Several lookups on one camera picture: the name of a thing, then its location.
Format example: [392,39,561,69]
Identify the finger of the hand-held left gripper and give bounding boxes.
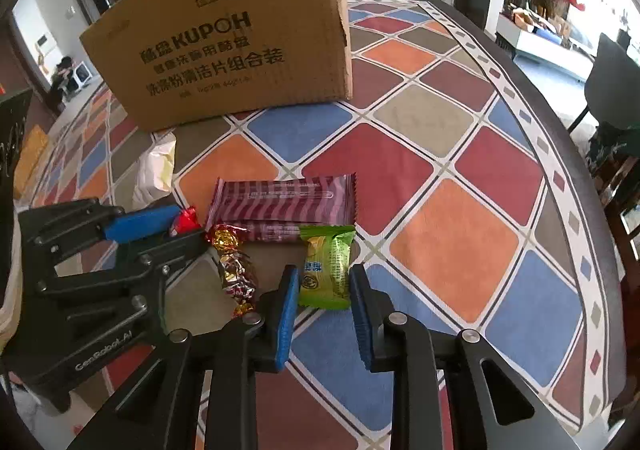
[37,230,207,301]
[17,199,182,263]

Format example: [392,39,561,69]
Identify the maroon striped snack packet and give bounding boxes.
[206,173,358,243]

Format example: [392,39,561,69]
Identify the red-brown wooden chair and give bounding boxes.
[587,125,640,255]

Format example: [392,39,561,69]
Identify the gold red foil candy strip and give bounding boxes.
[207,224,258,318]

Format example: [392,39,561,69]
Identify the white snack packet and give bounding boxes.
[131,130,177,211]

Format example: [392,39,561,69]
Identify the red candy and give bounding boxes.
[168,206,201,237]

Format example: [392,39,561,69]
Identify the bright green snack packet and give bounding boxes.
[297,224,357,311]

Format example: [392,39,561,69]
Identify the white low cabinet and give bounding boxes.
[495,12,601,83]

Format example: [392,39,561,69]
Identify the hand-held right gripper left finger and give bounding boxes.
[65,264,301,450]

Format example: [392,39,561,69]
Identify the black chair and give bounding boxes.
[567,32,640,135]

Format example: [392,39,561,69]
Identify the brown cardboard box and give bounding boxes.
[80,0,353,132]

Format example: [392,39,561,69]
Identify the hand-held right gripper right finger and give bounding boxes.
[348,263,583,450]

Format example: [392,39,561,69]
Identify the checked colourful table mat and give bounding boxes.
[15,0,628,450]

